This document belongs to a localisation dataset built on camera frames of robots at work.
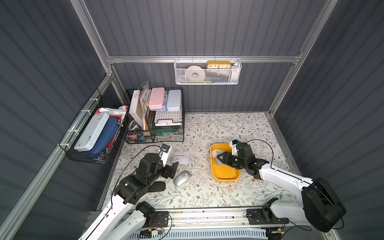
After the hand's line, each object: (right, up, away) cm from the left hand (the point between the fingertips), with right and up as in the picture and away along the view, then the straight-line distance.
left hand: (168, 158), depth 72 cm
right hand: (+29, -4, +14) cm, 33 cm away
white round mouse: (+27, -1, +23) cm, 36 cm away
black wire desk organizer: (-11, +23, +17) cm, 31 cm away
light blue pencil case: (-1, +33, +24) cm, 41 cm away
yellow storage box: (+31, -14, +21) cm, 40 cm away
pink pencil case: (-11, +33, +22) cm, 42 cm away
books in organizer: (-20, +29, +16) cm, 39 cm away
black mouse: (-8, -19, +13) cm, 24 cm away
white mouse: (+5, -6, +23) cm, 24 cm away
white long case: (-32, +13, -6) cm, 35 cm away
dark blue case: (-27, +11, -5) cm, 30 cm away
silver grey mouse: (+5, -15, +15) cm, 22 cm away
